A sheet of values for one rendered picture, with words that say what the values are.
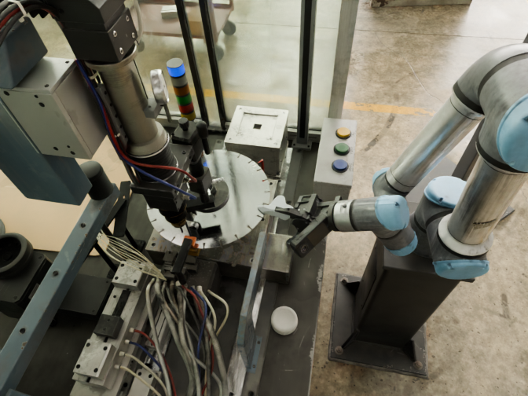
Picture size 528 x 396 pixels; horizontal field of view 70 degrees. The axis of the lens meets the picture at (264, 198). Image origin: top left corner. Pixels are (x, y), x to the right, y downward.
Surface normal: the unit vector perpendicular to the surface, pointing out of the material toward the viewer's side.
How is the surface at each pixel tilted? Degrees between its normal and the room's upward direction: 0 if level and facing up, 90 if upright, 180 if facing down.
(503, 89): 60
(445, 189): 8
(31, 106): 90
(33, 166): 90
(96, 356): 0
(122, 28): 90
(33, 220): 0
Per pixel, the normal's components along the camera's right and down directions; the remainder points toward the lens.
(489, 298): -0.04, -0.60
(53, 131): -0.19, 0.79
